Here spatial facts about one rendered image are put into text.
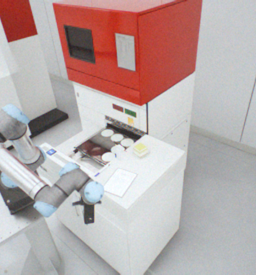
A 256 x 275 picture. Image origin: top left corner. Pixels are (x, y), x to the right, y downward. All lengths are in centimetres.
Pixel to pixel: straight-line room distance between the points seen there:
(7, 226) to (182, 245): 144
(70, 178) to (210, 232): 179
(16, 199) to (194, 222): 161
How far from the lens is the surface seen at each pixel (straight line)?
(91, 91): 222
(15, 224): 175
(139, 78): 170
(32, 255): 231
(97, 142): 203
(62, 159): 185
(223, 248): 252
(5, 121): 118
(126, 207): 146
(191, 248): 247
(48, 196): 101
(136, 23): 160
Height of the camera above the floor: 211
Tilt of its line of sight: 36 degrees down
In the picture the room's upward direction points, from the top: 4 degrees counter-clockwise
